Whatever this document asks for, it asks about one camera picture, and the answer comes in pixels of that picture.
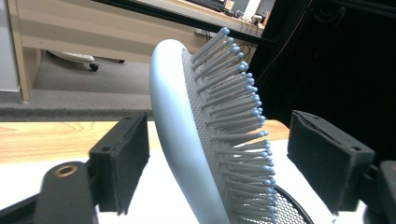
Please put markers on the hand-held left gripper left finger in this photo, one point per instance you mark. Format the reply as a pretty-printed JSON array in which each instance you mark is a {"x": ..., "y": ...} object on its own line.
[{"x": 120, "y": 161}]

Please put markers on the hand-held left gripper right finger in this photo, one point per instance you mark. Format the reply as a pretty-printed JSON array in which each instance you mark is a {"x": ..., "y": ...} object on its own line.
[{"x": 330, "y": 161}]

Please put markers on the black mesh pen holder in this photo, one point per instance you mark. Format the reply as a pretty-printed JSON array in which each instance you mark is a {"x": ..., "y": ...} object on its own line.
[{"x": 289, "y": 211}]

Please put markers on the light blue hairbrush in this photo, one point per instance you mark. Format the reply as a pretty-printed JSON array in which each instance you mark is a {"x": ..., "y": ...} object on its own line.
[{"x": 180, "y": 130}]

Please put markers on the white table cover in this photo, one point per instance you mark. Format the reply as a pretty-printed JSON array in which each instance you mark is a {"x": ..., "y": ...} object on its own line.
[{"x": 149, "y": 199}]

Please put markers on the black curtain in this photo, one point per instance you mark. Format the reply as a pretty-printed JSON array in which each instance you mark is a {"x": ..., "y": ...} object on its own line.
[{"x": 336, "y": 62}]

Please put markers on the office chair base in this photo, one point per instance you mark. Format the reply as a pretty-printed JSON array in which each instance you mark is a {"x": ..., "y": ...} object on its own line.
[{"x": 74, "y": 57}]

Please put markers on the wooden office desk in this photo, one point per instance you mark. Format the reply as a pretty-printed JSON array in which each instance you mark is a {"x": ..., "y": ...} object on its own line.
[{"x": 93, "y": 31}]

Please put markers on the black keyboard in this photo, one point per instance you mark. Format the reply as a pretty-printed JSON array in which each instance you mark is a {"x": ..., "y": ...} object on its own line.
[{"x": 211, "y": 4}]

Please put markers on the black horizontal rail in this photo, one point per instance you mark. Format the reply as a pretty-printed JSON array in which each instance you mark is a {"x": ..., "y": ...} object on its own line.
[{"x": 186, "y": 18}]

